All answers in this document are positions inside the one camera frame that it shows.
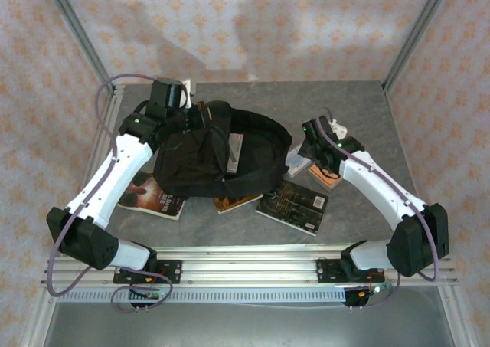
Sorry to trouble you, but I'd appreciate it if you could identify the black book with barcode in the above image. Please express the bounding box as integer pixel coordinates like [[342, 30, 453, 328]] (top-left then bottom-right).
[[255, 178, 330, 237]]

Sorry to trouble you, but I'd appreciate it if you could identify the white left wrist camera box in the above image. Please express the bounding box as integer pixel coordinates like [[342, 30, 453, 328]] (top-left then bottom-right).
[[182, 79, 195, 109]]

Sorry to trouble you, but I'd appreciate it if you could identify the Three Days to See book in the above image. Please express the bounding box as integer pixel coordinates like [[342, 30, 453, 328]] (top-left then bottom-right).
[[117, 170, 185, 221]]

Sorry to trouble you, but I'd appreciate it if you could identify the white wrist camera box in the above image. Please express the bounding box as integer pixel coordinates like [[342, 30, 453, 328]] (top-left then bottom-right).
[[182, 79, 195, 109], [329, 119, 350, 138]]

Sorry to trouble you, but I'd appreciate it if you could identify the grey metal lower shelf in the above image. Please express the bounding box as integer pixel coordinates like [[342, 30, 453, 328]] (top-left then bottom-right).
[[41, 300, 460, 347]]

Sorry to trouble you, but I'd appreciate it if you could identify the clear plastic pouch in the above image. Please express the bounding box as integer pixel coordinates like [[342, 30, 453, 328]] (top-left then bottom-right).
[[283, 142, 313, 178]]

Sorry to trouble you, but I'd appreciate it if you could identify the aluminium frame leg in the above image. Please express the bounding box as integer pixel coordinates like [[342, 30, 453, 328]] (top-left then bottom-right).
[[21, 285, 58, 347], [438, 285, 475, 347]]

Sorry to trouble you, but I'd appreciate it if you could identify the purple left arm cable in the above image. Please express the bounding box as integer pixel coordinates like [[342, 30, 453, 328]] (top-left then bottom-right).
[[45, 74, 191, 314]]

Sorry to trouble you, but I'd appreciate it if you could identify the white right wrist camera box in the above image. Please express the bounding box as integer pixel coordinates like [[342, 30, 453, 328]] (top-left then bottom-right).
[[329, 119, 350, 138]]

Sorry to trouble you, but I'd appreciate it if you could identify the aluminium frame post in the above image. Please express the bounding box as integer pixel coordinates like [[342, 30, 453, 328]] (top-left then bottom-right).
[[382, 0, 455, 92], [41, 0, 116, 92]]

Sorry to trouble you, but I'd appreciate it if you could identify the white slotted cable duct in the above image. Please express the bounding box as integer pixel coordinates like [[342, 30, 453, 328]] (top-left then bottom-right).
[[57, 288, 348, 304]]

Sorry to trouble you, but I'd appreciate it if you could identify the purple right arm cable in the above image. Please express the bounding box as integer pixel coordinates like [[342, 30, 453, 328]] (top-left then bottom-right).
[[315, 107, 441, 310]]

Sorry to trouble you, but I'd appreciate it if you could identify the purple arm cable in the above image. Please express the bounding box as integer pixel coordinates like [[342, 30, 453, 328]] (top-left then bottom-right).
[[315, 107, 441, 310], [45, 74, 191, 314]]

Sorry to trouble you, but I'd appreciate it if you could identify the yellow black cover book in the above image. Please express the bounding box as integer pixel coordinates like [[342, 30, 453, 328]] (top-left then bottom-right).
[[213, 193, 264, 214]]

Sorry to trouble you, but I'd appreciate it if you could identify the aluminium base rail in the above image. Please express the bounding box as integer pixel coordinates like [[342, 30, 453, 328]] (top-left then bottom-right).
[[41, 247, 459, 288]]

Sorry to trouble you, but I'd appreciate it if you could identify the orange cover book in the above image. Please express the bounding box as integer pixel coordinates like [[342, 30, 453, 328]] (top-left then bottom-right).
[[308, 162, 341, 192]]

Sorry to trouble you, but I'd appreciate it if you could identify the small green circuit board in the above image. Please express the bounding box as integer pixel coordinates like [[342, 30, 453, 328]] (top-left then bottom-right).
[[358, 284, 394, 298], [129, 288, 169, 300]]

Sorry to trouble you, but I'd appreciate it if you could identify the black fabric backpack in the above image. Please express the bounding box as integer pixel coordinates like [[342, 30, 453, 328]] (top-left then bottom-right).
[[152, 100, 294, 199]]

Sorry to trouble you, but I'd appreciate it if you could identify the aluminium side rail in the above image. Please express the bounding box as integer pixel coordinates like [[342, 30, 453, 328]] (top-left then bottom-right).
[[67, 85, 126, 254]]

